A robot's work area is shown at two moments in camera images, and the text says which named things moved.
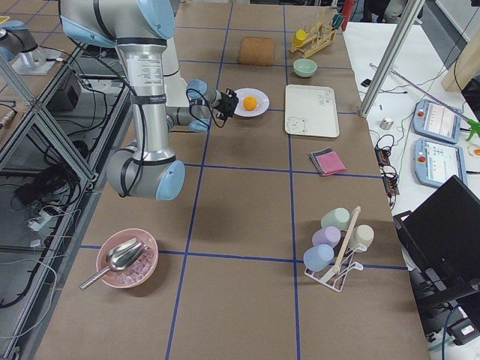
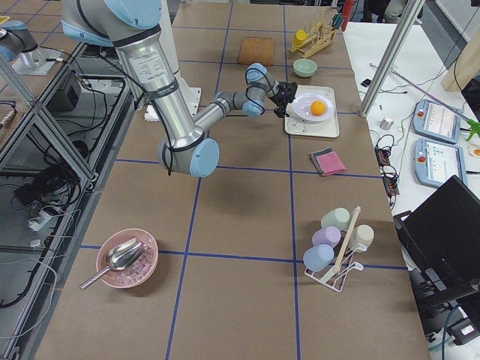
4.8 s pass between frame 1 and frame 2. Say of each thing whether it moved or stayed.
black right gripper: moved
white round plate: moved
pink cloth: stayed
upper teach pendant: stayed
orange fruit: moved
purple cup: stayed
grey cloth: stayed
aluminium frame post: stayed
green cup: stayed
